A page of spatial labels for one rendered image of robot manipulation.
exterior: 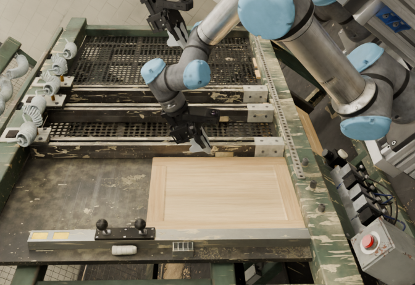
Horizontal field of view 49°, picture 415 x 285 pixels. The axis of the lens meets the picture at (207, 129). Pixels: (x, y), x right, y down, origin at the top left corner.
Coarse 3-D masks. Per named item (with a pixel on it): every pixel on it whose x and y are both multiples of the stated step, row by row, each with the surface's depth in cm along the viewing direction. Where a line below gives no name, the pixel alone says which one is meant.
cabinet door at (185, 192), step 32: (160, 160) 193; (192, 160) 194; (224, 160) 194; (256, 160) 195; (160, 192) 176; (192, 192) 177; (224, 192) 178; (256, 192) 178; (288, 192) 178; (160, 224) 162; (192, 224) 163; (224, 224) 163; (256, 224) 163; (288, 224) 164
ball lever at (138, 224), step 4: (136, 220) 145; (140, 220) 144; (144, 220) 145; (136, 224) 144; (140, 224) 144; (144, 224) 144; (136, 228) 144; (140, 228) 144; (144, 228) 145; (140, 232) 154; (144, 232) 154
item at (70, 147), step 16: (32, 112) 188; (16, 128) 195; (48, 128) 195; (32, 144) 191; (48, 144) 192; (64, 144) 192; (80, 144) 192; (96, 144) 193; (112, 144) 193; (128, 144) 193; (144, 144) 194; (160, 144) 194; (176, 144) 194; (224, 144) 195; (240, 144) 195; (256, 144) 195; (272, 144) 196
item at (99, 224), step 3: (99, 219) 144; (102, 219) 144; (105, 219) 145; (96, 222) 144; (99, 222) 143; (102, 222) 143; (105, 222) 144; (96, 225) 144; (99, 225) 143; (102, 225) 143; (105, 225) 144; (99, 228) 143; (102, 228) 143; (105, 228) 144; (105, 231) 150; (108, 231) 153; (105, 234) 153; (108, 234) 153
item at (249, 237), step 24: (48, 240) 152; (72, 240) 152; (96, 240) 152; (120, 240) 153; (144, 240) 153; (168, 240) 154; (192, 240) 154; (216, 240) 155; (240, 240) 155; (264, 240) 156; (288, 240) 156
